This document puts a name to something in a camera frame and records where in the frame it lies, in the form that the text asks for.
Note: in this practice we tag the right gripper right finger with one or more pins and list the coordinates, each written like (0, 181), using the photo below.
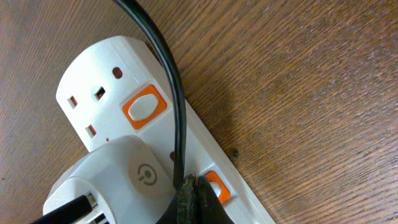
(208, 209)

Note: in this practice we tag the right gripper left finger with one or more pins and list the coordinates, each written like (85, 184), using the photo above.
(181, 210)

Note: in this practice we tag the white USB charger adapter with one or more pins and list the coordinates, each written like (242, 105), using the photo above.
(124, 177)

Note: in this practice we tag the white power strip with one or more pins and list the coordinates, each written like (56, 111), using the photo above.
(116, 88)

